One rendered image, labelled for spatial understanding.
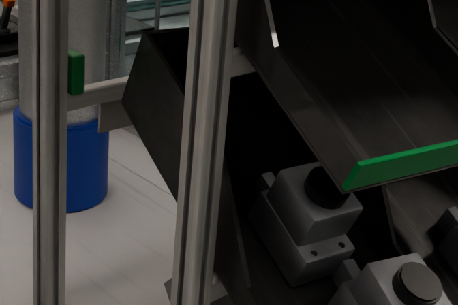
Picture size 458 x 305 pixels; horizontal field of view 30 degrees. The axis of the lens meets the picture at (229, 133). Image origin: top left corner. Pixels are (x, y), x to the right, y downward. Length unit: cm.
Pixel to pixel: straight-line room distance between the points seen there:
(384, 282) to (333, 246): 6
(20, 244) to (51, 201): 67
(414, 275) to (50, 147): 29
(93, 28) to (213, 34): 85
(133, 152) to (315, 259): 110
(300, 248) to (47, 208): 21
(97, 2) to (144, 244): 38
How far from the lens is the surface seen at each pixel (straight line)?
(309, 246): 58
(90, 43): 133
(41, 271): 71
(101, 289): 124
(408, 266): 55
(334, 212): 56
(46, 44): 63
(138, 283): 125
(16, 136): 141
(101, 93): 68
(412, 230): 69
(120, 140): 169
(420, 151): 47
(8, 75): 181
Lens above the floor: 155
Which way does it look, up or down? 23 degrees down
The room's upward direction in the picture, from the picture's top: 5 degrees clockwise
